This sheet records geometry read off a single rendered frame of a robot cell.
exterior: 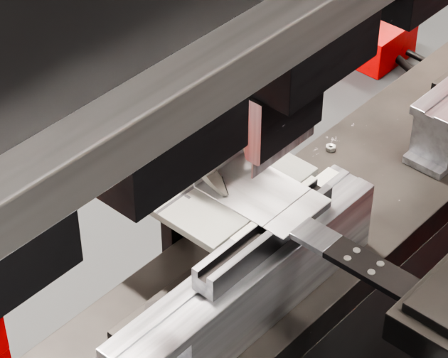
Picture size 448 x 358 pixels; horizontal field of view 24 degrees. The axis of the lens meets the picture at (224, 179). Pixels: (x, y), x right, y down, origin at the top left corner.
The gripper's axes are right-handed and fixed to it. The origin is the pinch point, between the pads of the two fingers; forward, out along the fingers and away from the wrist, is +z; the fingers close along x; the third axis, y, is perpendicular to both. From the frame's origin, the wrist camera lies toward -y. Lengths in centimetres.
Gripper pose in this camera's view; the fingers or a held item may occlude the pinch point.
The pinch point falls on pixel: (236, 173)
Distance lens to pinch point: 116.9
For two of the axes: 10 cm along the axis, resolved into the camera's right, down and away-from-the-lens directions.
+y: 5.7, -1.8, -8.0
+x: 6.6, -4.8, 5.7
